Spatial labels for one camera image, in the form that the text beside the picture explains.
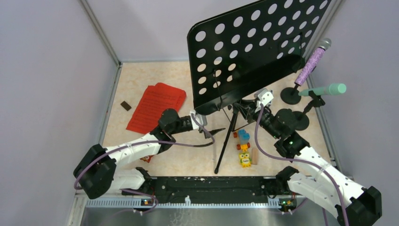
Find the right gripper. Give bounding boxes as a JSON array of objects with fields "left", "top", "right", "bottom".
[{"left": 235, "top": 99, "right": 281, "bottom": 139}]

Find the black music stand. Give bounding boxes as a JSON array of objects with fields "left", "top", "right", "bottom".
[{"left": 187, "top": 0, "right": 333, "bottom": 175}]

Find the red sheet music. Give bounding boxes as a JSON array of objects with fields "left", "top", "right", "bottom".
[{"left": 126, "top": 82, "right": 187, "bottom": 134}]

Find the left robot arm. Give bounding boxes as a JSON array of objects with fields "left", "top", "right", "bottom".
[{"left": 73, "top": 108, "right": 215, "bottom": 199}]

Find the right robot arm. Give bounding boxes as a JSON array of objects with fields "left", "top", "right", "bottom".
[{"left": 232, "top": 100, "right": 382, "bottom": 226}]

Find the toy block car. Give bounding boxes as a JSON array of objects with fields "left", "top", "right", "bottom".
[{"left": 233, "top": 129, "right": 250, "bottom": 152}]

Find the wooden block near owl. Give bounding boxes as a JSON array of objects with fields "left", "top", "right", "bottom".
[{"left": 251, "top": 148, "right": 259, "bottom": 165}]

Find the black round mic stand rear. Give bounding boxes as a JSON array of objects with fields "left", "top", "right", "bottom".
[{"left": 280, "top": 84, "right": 302, "bottom": 105}]

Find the black round mic stand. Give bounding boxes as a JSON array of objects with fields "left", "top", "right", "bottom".
[
  {"left": 280, "top": 84, "right": 302, "bottom": 105},
  {"left": 293, "top": 91, "right": 326, "bottom": 131}
]

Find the yellow owl block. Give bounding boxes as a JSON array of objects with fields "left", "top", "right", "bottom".
[{"left": 239, "top": 152, "right": 252, "bottom": 168}]

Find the black round mic stand front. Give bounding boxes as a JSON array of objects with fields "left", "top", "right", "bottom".
[{"left": 293, "top": 91, "right": 326, "bottom": 131}]

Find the red owl block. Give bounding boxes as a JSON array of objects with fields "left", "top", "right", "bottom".
[{"left": 141, "top": 155, "right": 153, "bottom": 163}]

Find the purple glitter microphone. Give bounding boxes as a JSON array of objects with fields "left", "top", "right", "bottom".
[{"left": 295, "top": 38, "right": 332, "bottom": 86}]

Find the dark brown small block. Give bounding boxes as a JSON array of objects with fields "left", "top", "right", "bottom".
[{"left": 120, "top": 101, "right": 132, "bottom": 111}]

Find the green microphone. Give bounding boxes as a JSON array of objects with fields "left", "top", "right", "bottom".
[{"left": 298, "top": 83, "right": 347, "bottom": 97}]

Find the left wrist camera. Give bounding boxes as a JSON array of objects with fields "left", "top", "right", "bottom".
[{"left": 189, "top": 110, "right": 207, "bottom": 130}]

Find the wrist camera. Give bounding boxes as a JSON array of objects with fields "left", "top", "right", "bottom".
[
  {"left": 254, "top": 88, "right": 274, "bottom": 113},
  {"left": 189, "top": 110, "right": 207, "bottom": 130}
]

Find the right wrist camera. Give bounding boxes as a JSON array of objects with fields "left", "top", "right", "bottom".
[{"left": 254, "top": 88, "right": 274, "bottom": 113}]

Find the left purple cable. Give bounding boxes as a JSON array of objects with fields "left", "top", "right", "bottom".
[{"left": 73, "top": 113, "right": 216, "bottom": 216}]

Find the purple cable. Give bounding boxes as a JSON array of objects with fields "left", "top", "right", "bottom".
[
  {"left": 254, "top": 104, "right": 351, "bottom": 226},
  {"left": 73, "top": 113, "right": 216, "bottom": 216}
]

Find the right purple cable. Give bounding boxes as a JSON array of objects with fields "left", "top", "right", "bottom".
[{"left": 254, "top": 104, "right": 351, "bottom": 226}]

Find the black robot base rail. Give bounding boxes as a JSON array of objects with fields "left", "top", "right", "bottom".
[{"left": 137, "top": 176, "right": 300, "bottom": 209}]

